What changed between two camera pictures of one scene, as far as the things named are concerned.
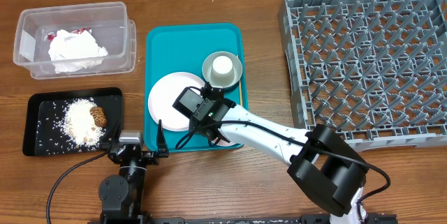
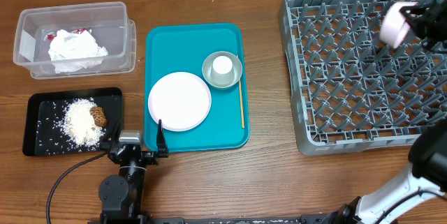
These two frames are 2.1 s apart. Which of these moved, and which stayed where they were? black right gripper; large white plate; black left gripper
Moved: black right gripper
Stayed: large white plate; black left gripper
